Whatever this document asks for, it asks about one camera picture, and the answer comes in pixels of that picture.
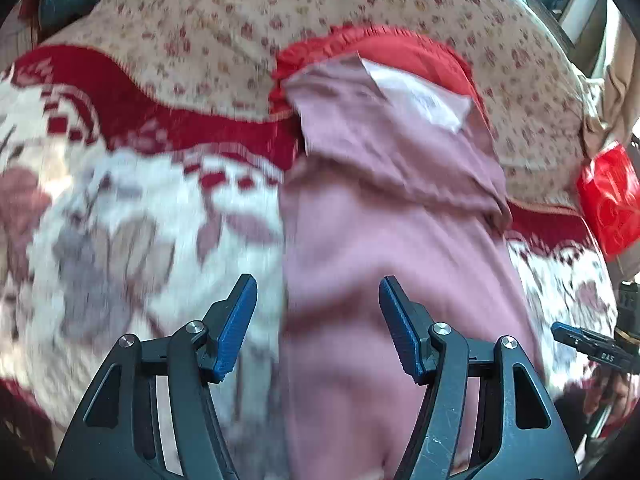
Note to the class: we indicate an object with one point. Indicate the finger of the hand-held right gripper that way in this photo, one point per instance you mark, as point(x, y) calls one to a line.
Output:
point(585, 342)

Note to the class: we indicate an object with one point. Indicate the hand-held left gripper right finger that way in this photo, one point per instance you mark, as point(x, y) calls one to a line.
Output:
point(400, 330)

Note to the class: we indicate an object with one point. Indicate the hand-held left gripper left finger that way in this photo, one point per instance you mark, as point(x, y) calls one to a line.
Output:
point(235, 330)

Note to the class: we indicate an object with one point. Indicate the pink long-sleeved top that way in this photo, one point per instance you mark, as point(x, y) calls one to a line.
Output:
point(350, 260)

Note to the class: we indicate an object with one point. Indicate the person's right hand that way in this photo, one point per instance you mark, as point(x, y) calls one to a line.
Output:
point(612, 392)

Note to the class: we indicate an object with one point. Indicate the red plastic bag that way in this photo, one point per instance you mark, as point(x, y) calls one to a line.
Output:
point(610, 200)

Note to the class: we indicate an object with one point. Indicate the red and white plush blanket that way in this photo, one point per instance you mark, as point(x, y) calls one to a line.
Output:
point(100, 240)

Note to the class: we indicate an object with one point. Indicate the beige cloth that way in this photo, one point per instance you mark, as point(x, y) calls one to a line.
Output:
point(615, 105)

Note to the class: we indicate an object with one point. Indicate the red ruffled pillow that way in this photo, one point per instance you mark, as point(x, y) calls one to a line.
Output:
point(415, 55)

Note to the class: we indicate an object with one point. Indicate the floral quilt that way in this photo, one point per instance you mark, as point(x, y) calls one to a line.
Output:
point(200, 35)

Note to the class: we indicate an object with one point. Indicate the window frame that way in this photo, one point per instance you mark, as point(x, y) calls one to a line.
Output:
point(575, 5)

